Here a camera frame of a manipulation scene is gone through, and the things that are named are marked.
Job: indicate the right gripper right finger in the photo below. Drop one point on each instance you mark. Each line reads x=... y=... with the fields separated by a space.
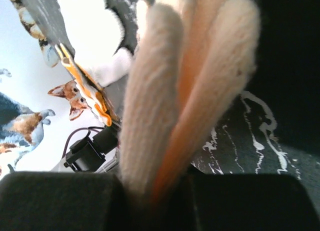
x=250 y=202

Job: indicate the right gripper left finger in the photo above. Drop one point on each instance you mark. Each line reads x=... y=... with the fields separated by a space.
x=48 y=201

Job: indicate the cream glove red cuff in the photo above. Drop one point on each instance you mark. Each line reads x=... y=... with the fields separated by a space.
x=194 y=58

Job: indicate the plain white knit glove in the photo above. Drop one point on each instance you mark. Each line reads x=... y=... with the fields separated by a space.
x=96 y=33

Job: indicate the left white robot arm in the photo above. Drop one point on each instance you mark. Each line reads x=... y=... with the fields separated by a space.
x=90 y=149

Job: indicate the orange palm white glove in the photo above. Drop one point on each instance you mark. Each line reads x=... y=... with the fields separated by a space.
x=92 y=93

